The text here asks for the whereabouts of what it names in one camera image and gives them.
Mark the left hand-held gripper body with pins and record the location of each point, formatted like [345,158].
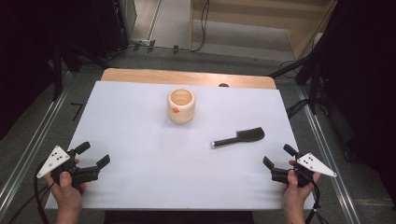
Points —
[53,161]

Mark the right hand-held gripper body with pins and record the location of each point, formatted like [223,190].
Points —
[314,165]

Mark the black comb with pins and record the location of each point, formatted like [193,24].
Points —
[246,136]

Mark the cream ribbed cup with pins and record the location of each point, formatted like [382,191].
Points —
[181,107]

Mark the person's left hand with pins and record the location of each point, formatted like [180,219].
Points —
[67,194]

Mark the person's right hand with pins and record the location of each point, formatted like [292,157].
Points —
[295,196]

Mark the black metal stand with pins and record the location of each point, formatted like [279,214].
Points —
[57,71]
[313,84]

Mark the white table mat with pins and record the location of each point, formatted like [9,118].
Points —
[174,168]

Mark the grey cabinet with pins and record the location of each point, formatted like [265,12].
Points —
[129,15]

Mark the metal floor rail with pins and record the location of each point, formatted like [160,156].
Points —
[330,168]
[31,149]

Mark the light wooden frame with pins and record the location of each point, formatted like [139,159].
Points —
[249,18]

